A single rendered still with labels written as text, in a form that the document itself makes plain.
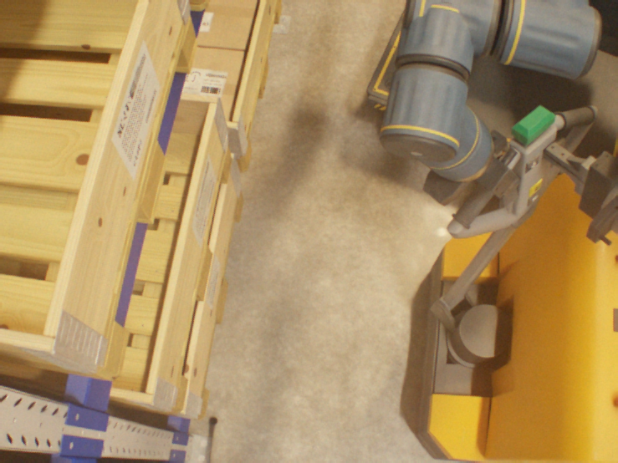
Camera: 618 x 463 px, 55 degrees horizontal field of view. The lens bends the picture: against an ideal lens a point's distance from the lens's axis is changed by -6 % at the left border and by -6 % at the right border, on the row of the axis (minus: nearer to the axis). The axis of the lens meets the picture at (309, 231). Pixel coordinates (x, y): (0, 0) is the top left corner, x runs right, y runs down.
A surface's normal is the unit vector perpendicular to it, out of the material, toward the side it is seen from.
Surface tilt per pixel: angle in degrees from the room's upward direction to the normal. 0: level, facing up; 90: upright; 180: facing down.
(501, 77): 0
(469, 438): 22
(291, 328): 0
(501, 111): 0
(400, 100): 45
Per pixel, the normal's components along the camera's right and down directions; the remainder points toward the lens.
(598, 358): -0.25, -0.37
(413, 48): -0.62, -0.19
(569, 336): -0.92, -0.25
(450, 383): -0.01, -0.36
